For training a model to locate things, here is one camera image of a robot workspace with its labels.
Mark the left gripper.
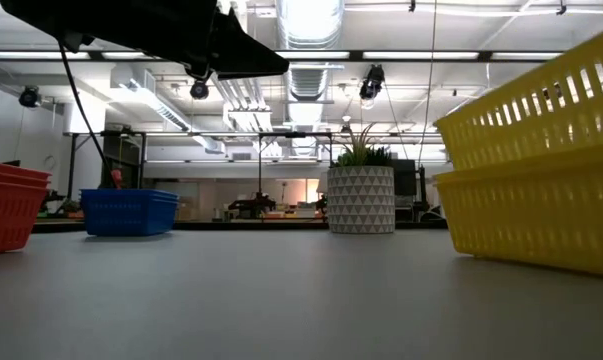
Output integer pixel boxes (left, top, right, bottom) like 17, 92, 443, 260
94, 0, 291, 82

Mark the blue plastic basket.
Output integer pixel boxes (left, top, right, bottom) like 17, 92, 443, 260
80, 192, 180, 238
79, 187, 180, 198

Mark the yellow plastic basket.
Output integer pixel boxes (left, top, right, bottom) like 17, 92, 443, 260
432, 141, 603, 279
432, 23, 603, 172

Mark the spiky green potted plant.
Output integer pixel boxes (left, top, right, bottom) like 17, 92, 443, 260
332, 123, 394, 169

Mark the triangle-patterned plant pot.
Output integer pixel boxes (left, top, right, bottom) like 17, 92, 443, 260
326, 165, 396, 235

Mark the black computer monitor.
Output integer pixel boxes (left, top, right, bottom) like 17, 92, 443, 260
392, 158, 418, 198

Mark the black ceiling-mounted camera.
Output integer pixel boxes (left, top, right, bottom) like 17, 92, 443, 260
358, 63, 387, 109
188, 78, 211, 101
18, 84, 43, 109

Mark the ribbed silver ventilation duct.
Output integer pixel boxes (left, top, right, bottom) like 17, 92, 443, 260
275, 0, 346, 104

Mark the black overhead frame beam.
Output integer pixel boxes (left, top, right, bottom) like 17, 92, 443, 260
0, 48, 567, 64

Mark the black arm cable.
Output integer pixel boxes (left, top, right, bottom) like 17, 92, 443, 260
57, 41, 118, 189

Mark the black metal gantry frame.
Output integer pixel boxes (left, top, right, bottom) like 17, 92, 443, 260
62, 130, 148, 199

